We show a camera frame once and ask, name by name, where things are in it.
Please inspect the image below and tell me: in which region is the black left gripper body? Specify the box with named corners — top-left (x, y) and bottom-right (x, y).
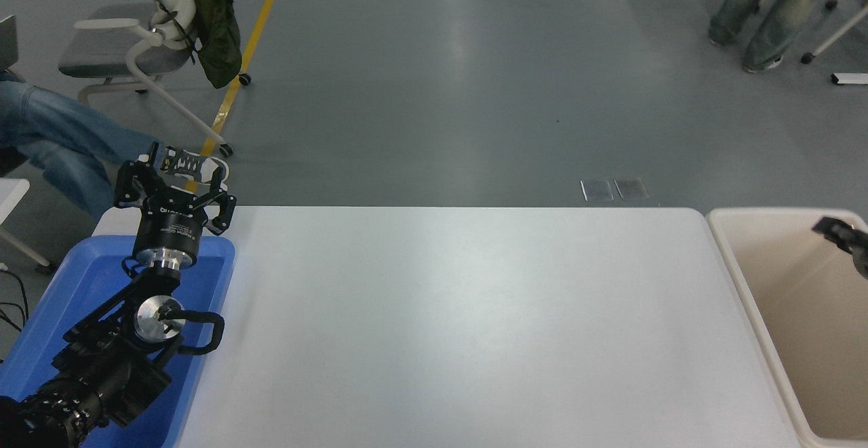
top-left (133, 205), bottom-right (205, 260)

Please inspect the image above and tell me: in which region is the seated person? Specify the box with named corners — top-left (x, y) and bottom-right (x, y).
top-left (0, 72), bottom-right (230, 218)

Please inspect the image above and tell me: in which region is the large pale bin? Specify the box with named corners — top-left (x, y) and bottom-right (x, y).
top-left (707, 208), bottom-right (868, 448)

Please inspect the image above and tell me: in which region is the blue plastic tray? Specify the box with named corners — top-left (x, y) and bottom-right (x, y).
top-left (0, 235), bottom-right (237, 448)

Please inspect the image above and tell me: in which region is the grey white office chair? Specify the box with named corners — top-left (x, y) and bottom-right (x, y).
top-left (58, 0), bottom-right (252, 158)

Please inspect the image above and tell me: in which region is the dark green backpack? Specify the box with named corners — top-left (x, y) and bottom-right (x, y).
top-left (178, 0), bottom-right (243, 89)

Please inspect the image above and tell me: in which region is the wheeled chair base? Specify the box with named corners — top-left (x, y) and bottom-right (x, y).
top-left (800, 0), bottom-right (868, 66)

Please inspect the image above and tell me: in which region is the metal floor plate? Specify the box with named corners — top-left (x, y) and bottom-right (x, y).
top-left (581, 179), bottom-right (615, 203)
top-left (614, 177), bottom-right (650, 201)

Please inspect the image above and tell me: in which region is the standing person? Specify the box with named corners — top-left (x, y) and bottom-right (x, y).
top-left (709, 0), bottom-right (848, 74)

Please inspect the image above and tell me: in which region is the black floor cable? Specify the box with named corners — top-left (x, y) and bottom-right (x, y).
top-left (0, 268), bottom-right (31, 333)

